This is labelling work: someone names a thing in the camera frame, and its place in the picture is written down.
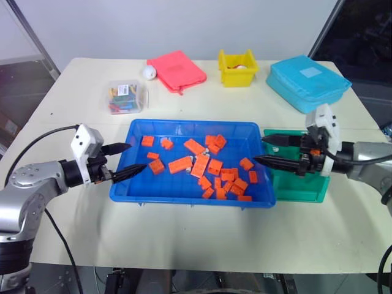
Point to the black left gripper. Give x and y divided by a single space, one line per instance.
98 173

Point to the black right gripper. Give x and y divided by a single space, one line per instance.
309 159

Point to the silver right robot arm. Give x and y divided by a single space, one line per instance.
364 159

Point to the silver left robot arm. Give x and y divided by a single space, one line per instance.
27 183

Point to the green plastic bin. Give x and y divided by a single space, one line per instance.
294 190

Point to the clear plastic box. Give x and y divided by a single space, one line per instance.
124 98

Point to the blue plastic tray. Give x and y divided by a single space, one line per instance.
134 190

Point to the long orange building block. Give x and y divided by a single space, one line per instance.
199 165
180 164
193 146

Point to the light blue fabric pouch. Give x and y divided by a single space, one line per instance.
306 82

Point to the yellow plastic bin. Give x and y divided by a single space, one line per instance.
235 78

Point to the white ball with red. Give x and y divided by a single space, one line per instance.
240 67

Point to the pink fabric pouch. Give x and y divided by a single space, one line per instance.
177 69

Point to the black bar under table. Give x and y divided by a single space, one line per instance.
116 281
292 284

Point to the grey metal pole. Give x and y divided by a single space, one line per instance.
36 39
326 29

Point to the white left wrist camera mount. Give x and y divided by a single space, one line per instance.
85 137

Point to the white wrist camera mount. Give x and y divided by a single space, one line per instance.
327 122
85 137

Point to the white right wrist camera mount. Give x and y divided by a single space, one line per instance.
327 122

